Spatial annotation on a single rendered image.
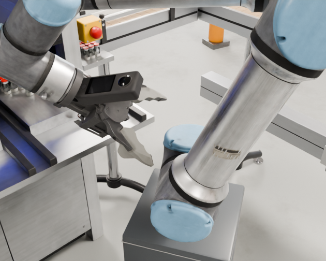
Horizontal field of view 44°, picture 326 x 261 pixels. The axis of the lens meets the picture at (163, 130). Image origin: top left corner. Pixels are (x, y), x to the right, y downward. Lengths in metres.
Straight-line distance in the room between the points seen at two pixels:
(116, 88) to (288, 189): 1.73
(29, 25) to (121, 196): 1.63
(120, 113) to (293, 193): 1.66
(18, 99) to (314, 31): 0.97
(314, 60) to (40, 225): 1.38
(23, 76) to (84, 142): 0.44
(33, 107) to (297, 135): 1.10
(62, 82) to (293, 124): 1.29
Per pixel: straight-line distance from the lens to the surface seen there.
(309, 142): 1.82
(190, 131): 0.88
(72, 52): 1.42
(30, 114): 1.23
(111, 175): 2.05
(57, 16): 0.62
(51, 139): 1.12
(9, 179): 1.02
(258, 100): 0.61
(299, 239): 2.08
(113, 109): 0.73
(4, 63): 0.68
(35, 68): 0.68
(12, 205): 1.60
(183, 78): 3.20
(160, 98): 0.81
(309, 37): 0.55
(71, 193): 1.72
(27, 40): 0.65
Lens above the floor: 1.53
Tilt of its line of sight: 36 degrees down
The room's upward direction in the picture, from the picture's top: straight up
